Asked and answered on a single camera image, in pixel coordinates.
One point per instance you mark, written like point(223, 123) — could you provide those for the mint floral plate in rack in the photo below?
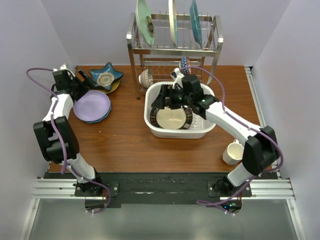
point(144, 22)

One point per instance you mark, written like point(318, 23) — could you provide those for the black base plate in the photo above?
point(156, 189)

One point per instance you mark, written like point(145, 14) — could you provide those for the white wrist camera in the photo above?
point(61, 68)
point(177, 76)

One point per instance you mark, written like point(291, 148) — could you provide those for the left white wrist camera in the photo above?
point(61, 68)

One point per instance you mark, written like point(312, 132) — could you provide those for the blue zigzag bowl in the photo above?
point(184, 65)

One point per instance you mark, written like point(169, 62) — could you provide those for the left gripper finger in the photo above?
point(79, 93)
point(88, 82)

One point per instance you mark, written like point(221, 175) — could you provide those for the green leaf pattern plate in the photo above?
point(114, 86)

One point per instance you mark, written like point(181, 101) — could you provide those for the lavender plate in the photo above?
point(92, 106)

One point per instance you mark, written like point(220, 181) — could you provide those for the black striped rim plate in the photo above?
point(171, 119)

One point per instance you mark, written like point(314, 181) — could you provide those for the steel dish rack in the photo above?
point(162, 57)

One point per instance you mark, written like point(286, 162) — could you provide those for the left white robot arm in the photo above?
point(56, 138)

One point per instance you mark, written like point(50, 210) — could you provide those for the cream rimmed plate in rack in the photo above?
point(173, 25)

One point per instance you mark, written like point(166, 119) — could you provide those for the brown patterned bowl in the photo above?
point(146, 78)

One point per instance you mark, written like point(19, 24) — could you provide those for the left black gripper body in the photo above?
point(76, 84)

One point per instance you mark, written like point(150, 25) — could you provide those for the white plastic bin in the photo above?
point(197, 130)

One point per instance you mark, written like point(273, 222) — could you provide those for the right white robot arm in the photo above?
point(260, 143)

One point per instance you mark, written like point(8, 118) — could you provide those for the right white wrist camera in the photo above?
point(177, 76)

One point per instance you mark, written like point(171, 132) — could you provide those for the blue dotted scalloped plate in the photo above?
point(100, 119)

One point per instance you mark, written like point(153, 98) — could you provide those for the blue star shaped dish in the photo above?
point(106, 76)

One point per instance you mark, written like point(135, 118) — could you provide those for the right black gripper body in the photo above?
point(177, 98)

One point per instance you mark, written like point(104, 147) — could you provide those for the teal plate in rack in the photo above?
point(195, 23)

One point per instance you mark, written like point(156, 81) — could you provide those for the white ceramic mug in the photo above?
point(233, 154)

